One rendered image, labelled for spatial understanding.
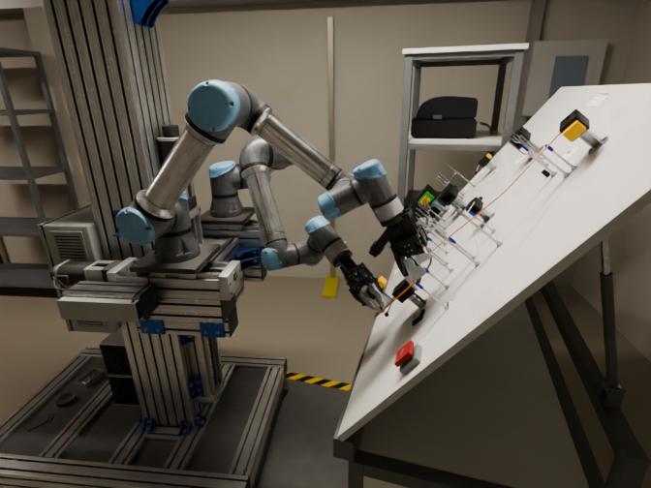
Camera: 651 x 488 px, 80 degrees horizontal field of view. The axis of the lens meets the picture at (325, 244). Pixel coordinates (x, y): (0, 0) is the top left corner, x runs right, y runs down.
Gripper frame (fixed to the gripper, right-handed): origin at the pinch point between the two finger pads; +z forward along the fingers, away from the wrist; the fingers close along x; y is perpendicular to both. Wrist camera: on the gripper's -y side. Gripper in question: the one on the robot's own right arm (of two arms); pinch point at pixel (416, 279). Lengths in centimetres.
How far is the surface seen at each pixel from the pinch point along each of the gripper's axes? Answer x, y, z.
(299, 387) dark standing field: 51, -124, 78
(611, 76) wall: 280, 90, 24
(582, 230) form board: -20.2, 41.0, -11.5
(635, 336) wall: 175, 47, 178
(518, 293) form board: -26.1, 28.4, -5.5
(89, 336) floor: 41, -275, -2
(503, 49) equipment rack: 102, 36, -39
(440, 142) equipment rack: 98, -1, -15
